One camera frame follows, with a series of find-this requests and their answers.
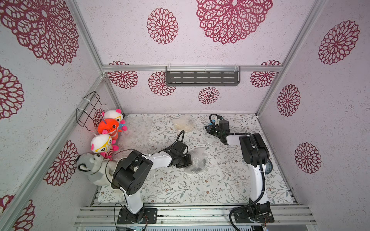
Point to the black wire wall basket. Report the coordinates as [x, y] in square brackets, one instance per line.
[85, 115]

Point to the white plush with blue dots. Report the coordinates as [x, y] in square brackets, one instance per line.
[118, 116]

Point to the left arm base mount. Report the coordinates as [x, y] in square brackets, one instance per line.
[144, 216]

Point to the grey slotted wall shelf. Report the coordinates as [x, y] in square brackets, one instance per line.
[174, 78]

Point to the red monster plush toy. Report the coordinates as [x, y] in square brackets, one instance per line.
[111, 126]

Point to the grey plush koala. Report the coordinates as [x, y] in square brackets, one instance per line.
[98, 170]

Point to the cream plate with black flowers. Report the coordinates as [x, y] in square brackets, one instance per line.
[183, 123]

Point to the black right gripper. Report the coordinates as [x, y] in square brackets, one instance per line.
[212, 129]

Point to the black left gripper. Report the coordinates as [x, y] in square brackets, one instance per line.
[189, 162]

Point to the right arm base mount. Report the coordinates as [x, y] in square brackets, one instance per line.
[258, 213]

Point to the blue floral ceramic plate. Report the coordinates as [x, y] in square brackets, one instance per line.
[268, 167]

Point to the white plush with striped shirt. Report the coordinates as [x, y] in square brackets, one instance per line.
[104, 145]

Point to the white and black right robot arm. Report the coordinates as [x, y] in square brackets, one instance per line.
[254, 152]

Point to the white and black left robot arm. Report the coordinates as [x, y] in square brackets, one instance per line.
[132, 171]

